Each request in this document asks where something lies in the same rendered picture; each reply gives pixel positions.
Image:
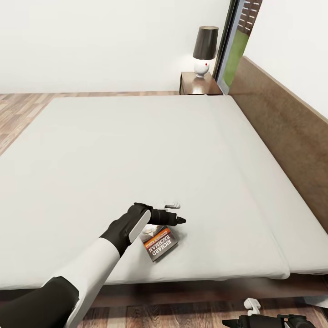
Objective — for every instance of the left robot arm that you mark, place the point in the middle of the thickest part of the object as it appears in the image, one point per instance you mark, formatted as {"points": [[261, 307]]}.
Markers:
{"points": [[65, 298]]}

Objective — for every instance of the table lamp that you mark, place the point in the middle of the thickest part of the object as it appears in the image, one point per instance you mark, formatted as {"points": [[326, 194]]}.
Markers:
{"points": [[205, 49]]}

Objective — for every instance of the hardback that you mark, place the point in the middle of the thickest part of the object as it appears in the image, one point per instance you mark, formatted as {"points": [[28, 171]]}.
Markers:
{"points": [[157, 239]]}

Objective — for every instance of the nightstand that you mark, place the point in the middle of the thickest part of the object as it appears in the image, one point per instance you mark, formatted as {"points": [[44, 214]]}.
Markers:
{"points": [[192, 85]]}

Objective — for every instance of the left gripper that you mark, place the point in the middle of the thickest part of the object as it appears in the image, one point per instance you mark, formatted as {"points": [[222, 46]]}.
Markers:
{"points": [[169, 218]]}

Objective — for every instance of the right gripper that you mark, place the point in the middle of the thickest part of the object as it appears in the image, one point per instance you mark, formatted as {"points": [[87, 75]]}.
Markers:
{"points": [[245, 321]]}

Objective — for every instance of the bed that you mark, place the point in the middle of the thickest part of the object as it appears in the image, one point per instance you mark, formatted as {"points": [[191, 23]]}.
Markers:
{"points": [[249, 169]]}

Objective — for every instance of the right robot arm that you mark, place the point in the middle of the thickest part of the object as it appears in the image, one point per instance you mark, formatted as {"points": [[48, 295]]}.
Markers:
{"points": [[255, 320]]}

